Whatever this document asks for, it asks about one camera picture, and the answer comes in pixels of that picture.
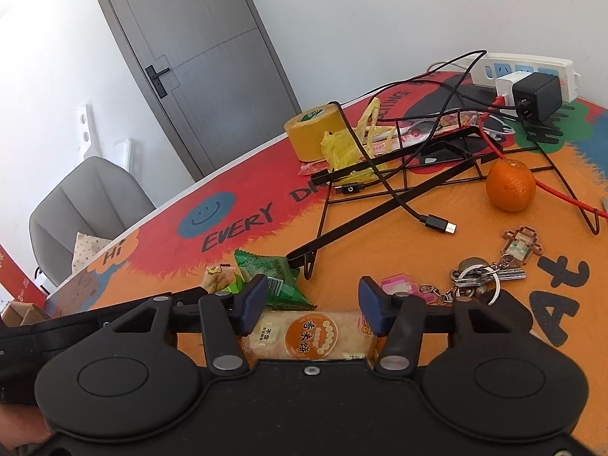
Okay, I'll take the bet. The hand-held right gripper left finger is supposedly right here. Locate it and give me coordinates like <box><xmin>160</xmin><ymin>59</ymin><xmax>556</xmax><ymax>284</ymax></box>
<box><xmin>97</xmin><ymin>274</ymin><xmax>270</xmax><ymax>374</ymax></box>

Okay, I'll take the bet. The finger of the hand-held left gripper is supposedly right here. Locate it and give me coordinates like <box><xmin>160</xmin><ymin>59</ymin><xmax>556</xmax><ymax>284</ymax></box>
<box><xmin>164</xmin><ymin>289</ymin><xmax>211</xmax><ymax>306</ymax></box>

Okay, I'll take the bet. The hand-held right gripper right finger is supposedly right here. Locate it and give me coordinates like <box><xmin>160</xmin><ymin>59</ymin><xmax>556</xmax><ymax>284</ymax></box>
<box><xmin>358</xmin><ymin>275</ymin><xmax>516</xmax><ymax>374</ymax></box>

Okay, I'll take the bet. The cardboard box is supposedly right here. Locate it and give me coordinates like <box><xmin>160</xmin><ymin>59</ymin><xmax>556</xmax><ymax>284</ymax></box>
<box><xmin>0</xmin><ymin>301</ymin><xmax>49</xmax><ymax>329</ymax></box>

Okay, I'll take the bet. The rice cracker packet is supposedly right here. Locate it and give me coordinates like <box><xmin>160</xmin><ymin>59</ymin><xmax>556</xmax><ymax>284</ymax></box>
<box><xmin>239</xmin><ymin>308</ymin><xmax>382</xmax><ymax>363</ymax></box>

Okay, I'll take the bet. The person's left hand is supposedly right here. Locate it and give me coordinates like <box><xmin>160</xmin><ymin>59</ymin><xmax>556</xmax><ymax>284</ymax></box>
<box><xmin>0</xmin><ymin>405</ymin><xmax>54</xmax><ymax>456</ymax></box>

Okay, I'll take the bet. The green and yellow snack packet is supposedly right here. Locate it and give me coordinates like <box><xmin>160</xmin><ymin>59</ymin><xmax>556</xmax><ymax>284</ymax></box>
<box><xmin>203</xmin><ymin>263</ymin><xmax>246</xmax><ymax>296</ymax></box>

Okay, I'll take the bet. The orange and white paper bag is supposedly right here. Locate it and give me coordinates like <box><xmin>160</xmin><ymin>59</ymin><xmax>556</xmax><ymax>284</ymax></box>
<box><xmin>0</xmin><ymin>244</ymin><xmax>48</xmax><ymax>306</ymax></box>

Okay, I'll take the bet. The bunch of keys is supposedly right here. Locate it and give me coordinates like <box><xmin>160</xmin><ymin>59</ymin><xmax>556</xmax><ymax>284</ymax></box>
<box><xmin>448</xmin><ymin>255</ymin><xmax>538</xmax><ymax>329</ymax></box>

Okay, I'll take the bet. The dotted cushion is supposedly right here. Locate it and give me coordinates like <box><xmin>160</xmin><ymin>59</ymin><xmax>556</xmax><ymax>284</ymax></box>
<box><xmin>71</xmin><ymin>231</ymin><xmax>113</xmax><ymax>275</ymax></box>

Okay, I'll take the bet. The grey chair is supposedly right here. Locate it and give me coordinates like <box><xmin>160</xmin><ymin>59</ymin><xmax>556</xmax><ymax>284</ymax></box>
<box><xmin>29</xmin><ymin>155</ymin><xmax>158</xmax><ymax>289</ymax></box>

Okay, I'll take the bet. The yellow plastic bag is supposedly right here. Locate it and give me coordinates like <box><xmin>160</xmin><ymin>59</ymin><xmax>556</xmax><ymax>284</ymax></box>
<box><xmin>320</xmin><ymin>128</ymin><xmax>372</xmax><ymax>173</ymax></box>

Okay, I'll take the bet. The yellow tape roll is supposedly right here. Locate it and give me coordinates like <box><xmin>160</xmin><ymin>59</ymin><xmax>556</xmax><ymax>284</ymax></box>
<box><xmin>283</xmin><ymin>103</ymin><xmax>353</xmax><ymax>163</ymax></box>

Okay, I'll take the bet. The orange fruit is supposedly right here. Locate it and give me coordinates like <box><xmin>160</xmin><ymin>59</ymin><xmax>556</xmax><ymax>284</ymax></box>
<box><xmin>485</xmin><ymin>158</ymin><xmax>537</xmax><ymax>214</ymax></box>

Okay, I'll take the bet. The flat printed snack packet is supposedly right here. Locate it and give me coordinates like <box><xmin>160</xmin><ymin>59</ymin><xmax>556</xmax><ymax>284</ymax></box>
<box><xmin>365</xmin><ymin>111</ymin><xmax>481</xmax><ymax>146</ymax></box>

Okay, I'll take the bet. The black mouse pad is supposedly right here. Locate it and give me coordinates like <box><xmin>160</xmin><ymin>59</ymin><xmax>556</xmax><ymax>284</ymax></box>
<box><xmin>403</xmin><ymin>80</ymin><xmax>515</xmax><ymax>122</ymax></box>

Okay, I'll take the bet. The grey door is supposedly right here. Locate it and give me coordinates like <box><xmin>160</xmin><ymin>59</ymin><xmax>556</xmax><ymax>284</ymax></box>
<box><xmin>87</xmin><ymin>0</ymin><xmax>303</xmax><ymax>184</ymax></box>

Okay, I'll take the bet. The white charger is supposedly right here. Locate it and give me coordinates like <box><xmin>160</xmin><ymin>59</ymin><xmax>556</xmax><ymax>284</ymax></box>
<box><xmin>495</xmin><ymin>71</ymin><xmax>534</xmax><ymax>106</ymax></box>

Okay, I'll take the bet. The black charger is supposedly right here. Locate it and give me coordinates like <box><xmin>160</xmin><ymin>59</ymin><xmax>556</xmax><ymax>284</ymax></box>
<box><xmin>515</xmin><ymin>73</ymin><xmax>564</xmax><ymax>124</ymax></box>

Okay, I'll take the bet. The white power strip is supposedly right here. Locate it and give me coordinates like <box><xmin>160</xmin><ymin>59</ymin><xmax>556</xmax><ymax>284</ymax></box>
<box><xmin>463</xmin><ymin>52</ymin><xmax>581</xmax><ymax>103</ymax></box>

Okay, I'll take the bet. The pink keychain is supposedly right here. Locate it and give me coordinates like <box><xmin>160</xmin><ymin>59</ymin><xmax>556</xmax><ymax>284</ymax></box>
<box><xmin>379</xmin><ymin>272</ymin><xmax>436</xmax><ymax>306</ymax></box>

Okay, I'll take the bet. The black wire rack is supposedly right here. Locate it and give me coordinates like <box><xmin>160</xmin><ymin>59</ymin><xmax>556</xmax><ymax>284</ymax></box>
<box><xmin>286</xmin><ymin>123</ymin><xmax>608</xmax><ymax>280</ymax></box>

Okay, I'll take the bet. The black cable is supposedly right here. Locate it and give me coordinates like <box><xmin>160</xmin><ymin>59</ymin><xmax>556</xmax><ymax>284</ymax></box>
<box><xmin>327</xmin><ymin>49</ymin><xmax>489</xmax><ymax>238</ymax></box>

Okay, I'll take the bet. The white wall box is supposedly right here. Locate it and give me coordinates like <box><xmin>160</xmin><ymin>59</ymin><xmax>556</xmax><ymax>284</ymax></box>
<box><xmin>113</xmin><ymin>138</ymin><xmax>132</xmax><ymax>173</ymax></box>

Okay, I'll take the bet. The pixel figure keychain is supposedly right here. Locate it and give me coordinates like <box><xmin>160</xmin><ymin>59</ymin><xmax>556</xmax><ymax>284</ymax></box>
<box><xmin>500</xmin><ymin>226</ymin><xmax>543</xmax><ymax>265</ymax></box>

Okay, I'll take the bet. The white wall socket panel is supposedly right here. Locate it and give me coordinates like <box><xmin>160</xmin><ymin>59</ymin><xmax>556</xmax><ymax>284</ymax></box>
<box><xmin>75</xmin><ymin>103</ymin><xmax>94</xmax><ymax>156</ymax></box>

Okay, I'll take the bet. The red cable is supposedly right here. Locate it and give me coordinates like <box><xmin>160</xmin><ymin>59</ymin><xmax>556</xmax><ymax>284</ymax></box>
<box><xmin>477</xmin><ymin>97</ymin><xmax>608</xmax><ymax>220</ymax></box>

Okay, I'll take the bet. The black door handle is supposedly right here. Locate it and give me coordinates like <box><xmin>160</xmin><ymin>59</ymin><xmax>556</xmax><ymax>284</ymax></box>
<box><xmin>144</xmin><ymin>63</ymin><xmax>172</xmax><ymax>100</ymax></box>

